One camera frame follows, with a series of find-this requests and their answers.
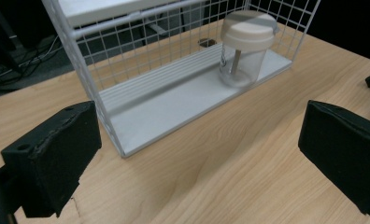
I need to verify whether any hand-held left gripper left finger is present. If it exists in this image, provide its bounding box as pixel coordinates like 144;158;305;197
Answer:
0;100;103;218

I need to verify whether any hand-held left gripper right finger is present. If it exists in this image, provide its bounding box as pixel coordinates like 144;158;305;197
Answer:
298;100;370;217

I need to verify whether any white wire shelf rack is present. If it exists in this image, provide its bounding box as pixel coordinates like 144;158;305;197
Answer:
41;0;321;159

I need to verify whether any clear jar with white lid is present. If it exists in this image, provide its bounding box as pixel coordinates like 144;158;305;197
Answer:
219;9;280;89

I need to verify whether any black equipment stand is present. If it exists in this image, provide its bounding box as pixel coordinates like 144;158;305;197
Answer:
0;0;22;68

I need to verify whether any dark table grommet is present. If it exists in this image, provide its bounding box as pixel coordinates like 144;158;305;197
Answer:
197;37;218;49

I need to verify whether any bundle of floor cables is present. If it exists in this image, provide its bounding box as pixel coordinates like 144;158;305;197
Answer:
0;34;67;91

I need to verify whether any white metal desk frame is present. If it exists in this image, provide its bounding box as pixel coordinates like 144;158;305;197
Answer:
144;7;191;40

